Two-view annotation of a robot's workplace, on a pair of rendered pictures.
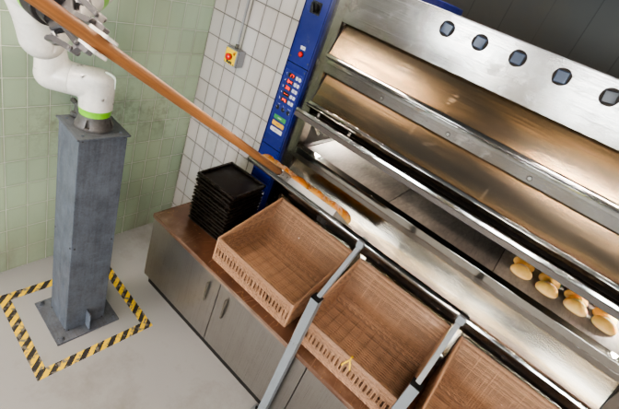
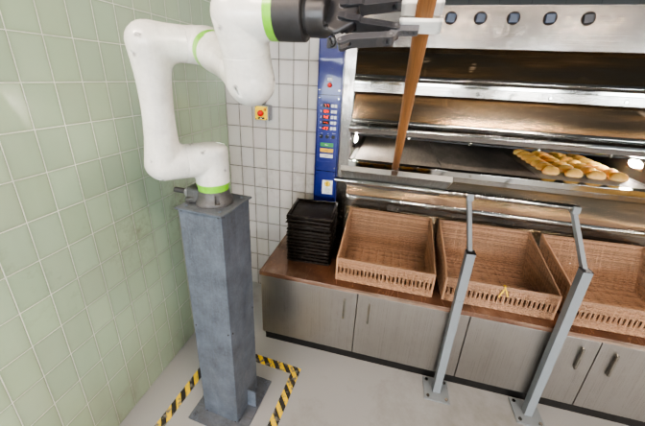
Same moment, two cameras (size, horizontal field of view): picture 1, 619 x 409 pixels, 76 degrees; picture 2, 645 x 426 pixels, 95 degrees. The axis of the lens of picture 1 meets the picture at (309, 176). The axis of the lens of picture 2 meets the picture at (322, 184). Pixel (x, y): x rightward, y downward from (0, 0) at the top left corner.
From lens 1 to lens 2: 93 cm
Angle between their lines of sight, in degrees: 16
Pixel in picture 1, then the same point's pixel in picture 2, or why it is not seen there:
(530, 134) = (540, 67)
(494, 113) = (508, 64)
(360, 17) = not seen: hidden behind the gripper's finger
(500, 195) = (534, 120)
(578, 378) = (631, 217)
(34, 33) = (262, 69)
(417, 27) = not seen: hidden behind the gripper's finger
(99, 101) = (223, 172)
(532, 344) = (592, 212)
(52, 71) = (173, 157)
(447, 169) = (486, 119)
